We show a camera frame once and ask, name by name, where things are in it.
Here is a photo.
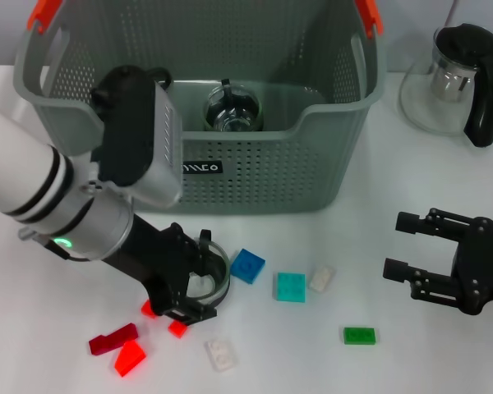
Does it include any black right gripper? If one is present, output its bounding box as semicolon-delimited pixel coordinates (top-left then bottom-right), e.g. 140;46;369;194
382;208;493;318

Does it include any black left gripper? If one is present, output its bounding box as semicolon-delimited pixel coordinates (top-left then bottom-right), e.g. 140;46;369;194
102;213;218;328

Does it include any grey perforated storage basket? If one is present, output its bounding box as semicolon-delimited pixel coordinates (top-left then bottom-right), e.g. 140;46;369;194
12;0;389;217

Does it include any blue square brick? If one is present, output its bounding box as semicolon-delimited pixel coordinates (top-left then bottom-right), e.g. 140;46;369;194
229;248;267;285

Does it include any white two-stud brick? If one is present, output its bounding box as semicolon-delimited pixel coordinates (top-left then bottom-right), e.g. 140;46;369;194
308;265;337;293
204;338;238;373

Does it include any teal square brick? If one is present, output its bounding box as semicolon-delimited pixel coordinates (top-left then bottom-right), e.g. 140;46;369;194
275;271;307;304

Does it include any bright red slope brick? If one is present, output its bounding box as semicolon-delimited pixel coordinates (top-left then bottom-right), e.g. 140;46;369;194
113;340;148;378

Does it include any dark red long brick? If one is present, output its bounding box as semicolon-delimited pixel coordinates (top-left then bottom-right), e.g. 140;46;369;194
88;323;140;356

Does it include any green two-stud brick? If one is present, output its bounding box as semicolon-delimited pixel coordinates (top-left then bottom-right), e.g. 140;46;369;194
343;326;380;346

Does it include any black clay teapot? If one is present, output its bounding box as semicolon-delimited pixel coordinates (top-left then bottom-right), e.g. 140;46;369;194
90;64;173;106

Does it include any glass pitcher black handle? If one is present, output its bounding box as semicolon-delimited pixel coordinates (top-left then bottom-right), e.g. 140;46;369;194
399;23;493;149

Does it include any orange basket handle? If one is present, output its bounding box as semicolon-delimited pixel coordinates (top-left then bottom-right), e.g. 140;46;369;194
26;0;385;40

